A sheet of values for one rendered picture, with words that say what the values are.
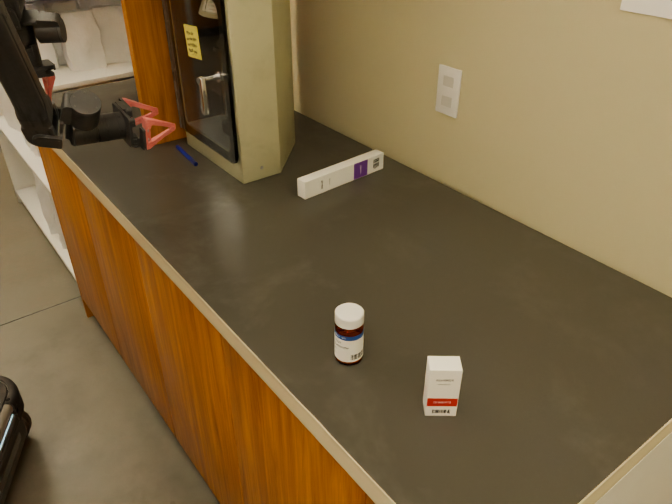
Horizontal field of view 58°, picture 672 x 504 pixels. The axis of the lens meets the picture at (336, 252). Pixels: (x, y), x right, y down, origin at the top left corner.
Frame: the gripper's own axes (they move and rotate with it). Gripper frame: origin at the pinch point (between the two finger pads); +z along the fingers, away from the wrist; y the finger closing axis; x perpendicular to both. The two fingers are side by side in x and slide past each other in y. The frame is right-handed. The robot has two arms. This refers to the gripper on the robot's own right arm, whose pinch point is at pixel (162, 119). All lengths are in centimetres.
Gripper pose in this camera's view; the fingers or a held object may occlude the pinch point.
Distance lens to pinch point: 142.4
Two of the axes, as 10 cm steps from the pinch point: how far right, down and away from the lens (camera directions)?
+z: 8.1, -2.5, 5.2
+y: -5.7, -5.0, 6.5
